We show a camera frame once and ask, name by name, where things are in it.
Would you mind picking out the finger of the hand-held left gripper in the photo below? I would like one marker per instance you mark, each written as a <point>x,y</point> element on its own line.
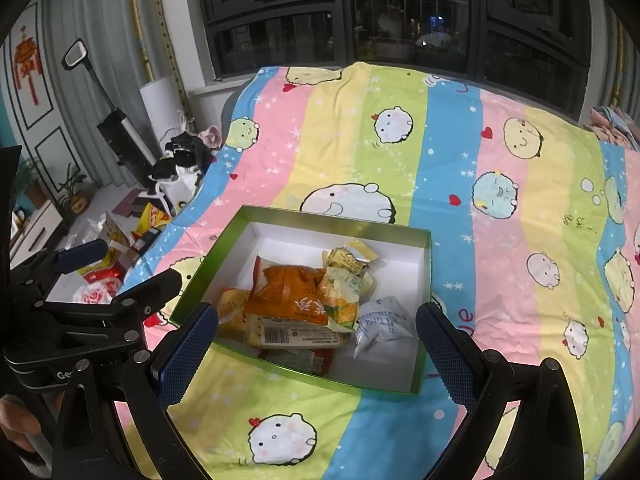
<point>80,256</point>
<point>150,292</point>

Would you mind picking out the folded patterned cloth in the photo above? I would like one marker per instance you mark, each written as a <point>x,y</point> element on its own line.
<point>615,125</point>

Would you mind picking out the white cabinet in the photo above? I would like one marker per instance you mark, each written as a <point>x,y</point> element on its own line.
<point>40,230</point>

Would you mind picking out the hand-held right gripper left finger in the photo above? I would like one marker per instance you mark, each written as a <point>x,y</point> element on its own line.
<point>185,360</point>

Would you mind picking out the upright vacuum cleaner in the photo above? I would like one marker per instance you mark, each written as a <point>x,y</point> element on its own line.
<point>117,130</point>

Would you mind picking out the person's left hand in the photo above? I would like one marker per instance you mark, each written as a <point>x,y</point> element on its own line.
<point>17,420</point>

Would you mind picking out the clear barcode label snack packet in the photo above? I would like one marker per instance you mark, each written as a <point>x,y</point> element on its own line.
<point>295,332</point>

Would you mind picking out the pile of clothes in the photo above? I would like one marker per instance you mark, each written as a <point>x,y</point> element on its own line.
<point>185,152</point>

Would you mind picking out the dark framed window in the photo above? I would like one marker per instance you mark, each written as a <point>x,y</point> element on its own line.
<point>400,20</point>

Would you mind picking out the yellow pipe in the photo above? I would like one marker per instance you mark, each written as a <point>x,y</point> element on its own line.
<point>137,20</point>

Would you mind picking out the white clear snack packet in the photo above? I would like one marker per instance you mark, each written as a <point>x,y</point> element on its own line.
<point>380,327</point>

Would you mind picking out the yellow red bag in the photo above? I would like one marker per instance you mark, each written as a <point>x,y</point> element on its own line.
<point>115,240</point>

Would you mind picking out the gold snack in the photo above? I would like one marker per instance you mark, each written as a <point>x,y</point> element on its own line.
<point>364,251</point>
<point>337,258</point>

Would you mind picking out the red knot wall decoration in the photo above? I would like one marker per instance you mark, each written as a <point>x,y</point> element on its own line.
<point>27,60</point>

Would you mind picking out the green cardboard box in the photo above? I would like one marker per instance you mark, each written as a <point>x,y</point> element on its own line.
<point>390,270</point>

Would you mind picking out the potted plant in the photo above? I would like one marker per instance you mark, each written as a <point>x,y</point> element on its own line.
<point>32,185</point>
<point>75,190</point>

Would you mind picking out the striped cartoon printed blanket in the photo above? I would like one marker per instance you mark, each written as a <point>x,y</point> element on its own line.
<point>500,210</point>

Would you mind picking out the white cylinder appliance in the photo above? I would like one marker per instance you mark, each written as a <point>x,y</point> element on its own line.
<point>160,105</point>

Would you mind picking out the orange snack packet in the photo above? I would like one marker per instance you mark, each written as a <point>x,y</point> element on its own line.
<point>285,292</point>

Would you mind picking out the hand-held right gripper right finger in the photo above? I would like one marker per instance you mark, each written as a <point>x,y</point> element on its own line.
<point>447,355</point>

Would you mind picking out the red white plastic bag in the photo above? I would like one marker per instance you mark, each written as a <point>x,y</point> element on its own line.
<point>95,290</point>

